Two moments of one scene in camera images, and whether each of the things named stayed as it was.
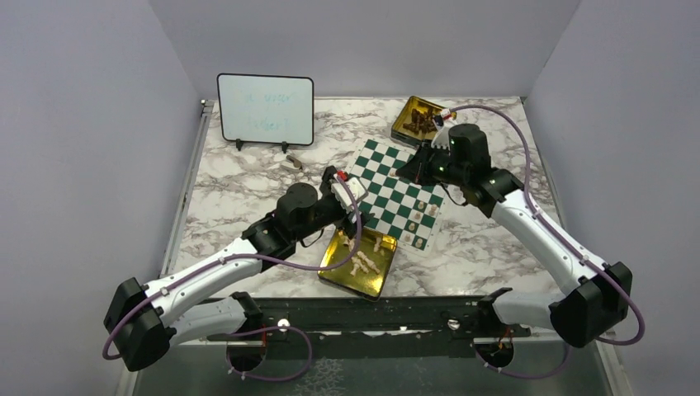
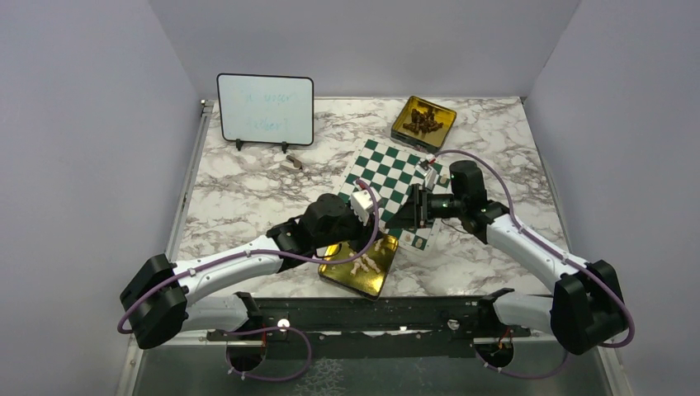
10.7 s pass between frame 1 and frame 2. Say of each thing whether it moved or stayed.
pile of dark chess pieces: stayed
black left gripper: moved
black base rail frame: stayed
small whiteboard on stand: stayed
